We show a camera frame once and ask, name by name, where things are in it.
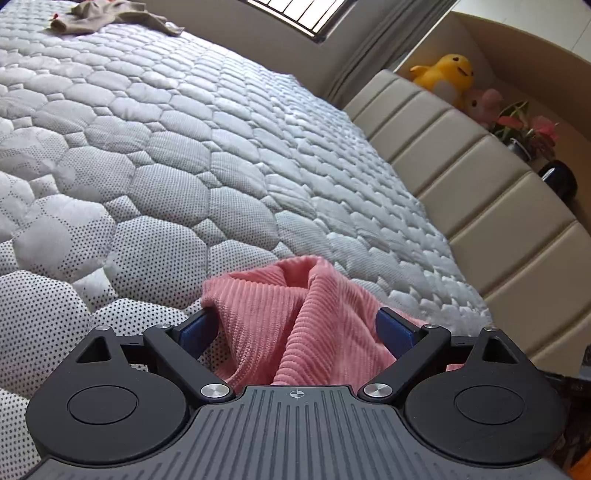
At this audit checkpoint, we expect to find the beige curtain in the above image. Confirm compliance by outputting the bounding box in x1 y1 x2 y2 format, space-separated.
318 0 460 112

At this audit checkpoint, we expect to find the pink-leaved potted plant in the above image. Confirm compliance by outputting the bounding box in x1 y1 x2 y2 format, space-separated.
492 100 559 162

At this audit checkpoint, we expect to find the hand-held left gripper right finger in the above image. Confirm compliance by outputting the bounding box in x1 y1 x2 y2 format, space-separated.
359 306 529 403

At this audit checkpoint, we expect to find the pink ribbed knit garment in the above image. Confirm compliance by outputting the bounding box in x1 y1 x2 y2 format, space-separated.
201 255 465 387

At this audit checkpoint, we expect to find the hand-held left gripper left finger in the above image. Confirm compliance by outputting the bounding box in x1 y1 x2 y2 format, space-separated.
76 307 235 401

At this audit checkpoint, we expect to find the beige crumpled garment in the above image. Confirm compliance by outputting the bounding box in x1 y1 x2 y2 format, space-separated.
45 0 185 38

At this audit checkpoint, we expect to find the yellow duck plush toy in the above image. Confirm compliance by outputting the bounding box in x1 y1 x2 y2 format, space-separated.
409 54 475 110

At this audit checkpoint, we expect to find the beige padded headboard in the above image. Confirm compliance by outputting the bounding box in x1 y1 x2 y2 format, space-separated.
344 69 591 377

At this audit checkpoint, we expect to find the grey quilted bed mattress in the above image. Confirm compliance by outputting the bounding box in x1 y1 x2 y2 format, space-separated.
0 0 493 480

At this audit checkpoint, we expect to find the pink plush toy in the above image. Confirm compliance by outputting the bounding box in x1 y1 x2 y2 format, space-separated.
463 89 504 130

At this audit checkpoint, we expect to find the window with bars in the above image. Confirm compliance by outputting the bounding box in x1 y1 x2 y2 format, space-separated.
247 0 354 43

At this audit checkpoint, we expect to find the black round container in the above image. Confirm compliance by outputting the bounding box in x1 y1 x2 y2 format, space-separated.
538 160 579 204

